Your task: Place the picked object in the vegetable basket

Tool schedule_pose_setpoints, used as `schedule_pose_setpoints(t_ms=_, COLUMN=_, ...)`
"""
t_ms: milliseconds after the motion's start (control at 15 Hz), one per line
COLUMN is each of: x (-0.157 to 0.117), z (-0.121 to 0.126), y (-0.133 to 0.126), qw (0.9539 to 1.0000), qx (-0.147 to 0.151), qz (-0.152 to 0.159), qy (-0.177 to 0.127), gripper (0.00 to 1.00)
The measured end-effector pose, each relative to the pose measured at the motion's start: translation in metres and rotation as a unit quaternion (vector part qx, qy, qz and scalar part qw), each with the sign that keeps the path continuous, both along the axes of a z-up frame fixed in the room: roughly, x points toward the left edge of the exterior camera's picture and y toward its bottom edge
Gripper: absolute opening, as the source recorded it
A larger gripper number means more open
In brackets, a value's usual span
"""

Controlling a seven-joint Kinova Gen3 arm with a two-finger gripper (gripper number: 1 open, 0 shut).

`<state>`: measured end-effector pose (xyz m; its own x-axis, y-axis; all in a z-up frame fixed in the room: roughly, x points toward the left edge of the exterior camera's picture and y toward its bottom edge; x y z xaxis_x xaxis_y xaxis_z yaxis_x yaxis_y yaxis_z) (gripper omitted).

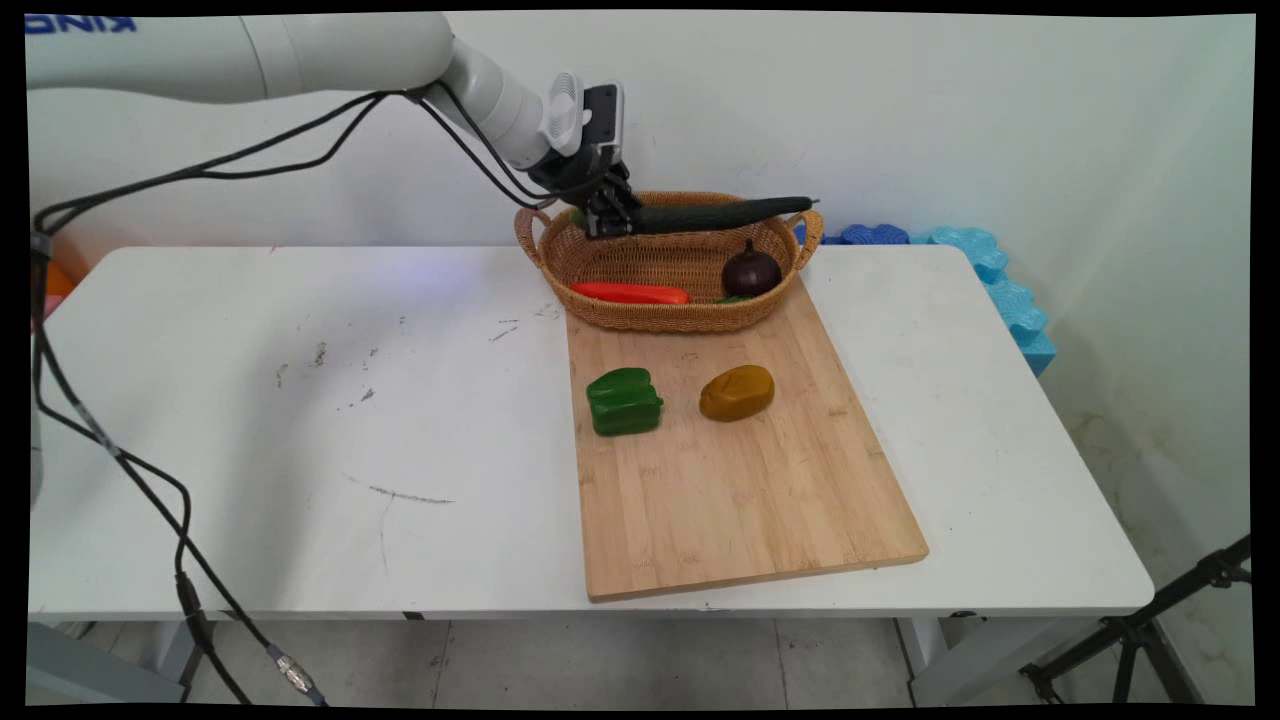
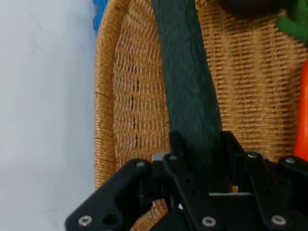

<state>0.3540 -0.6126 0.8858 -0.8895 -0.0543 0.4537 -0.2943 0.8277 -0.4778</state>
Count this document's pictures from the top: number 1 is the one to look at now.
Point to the pink object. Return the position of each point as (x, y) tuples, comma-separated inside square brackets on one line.
[(52, 306)]

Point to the red chili pepper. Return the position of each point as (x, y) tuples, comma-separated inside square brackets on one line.
[(630, 293)]

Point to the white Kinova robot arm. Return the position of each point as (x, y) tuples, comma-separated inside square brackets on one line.
[(250, 55)]

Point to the woven wicker basket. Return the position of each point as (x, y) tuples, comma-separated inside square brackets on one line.
[(660, 262)]

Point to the bamboo cutting board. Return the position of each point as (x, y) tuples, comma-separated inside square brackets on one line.
[(740, 500)]

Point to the green bell pepper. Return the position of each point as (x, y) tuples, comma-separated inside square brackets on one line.
[(623, 402)]

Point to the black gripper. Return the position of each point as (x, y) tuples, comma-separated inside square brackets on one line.
[(590, 175)]

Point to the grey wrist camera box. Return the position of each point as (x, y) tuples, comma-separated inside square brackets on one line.
[(603, 115)]

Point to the brown potato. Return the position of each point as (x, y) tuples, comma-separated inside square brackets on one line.
[(738, 393)]

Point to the long dark green cucumber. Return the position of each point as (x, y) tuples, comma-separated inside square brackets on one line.
[(720, 213)]

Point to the white table leg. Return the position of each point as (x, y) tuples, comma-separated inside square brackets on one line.
[(175, 650), (980, 660)]

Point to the orange object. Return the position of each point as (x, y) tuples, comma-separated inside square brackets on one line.
[(60, 282)]

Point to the light blue foam mat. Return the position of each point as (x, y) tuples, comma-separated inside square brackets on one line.
[(1010, 295)]

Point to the black tripod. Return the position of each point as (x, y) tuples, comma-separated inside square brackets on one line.
[(1140, 630)]

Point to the small green vegetable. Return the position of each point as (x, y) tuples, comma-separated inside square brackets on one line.
[(733, 299)]

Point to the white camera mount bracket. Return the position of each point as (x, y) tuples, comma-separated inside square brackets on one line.
[(565, 110)]

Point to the dark purple onion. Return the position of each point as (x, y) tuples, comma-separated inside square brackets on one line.
[(752, 272)]

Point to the dark blue foam mat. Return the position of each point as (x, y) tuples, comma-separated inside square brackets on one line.
[(870, 235)]

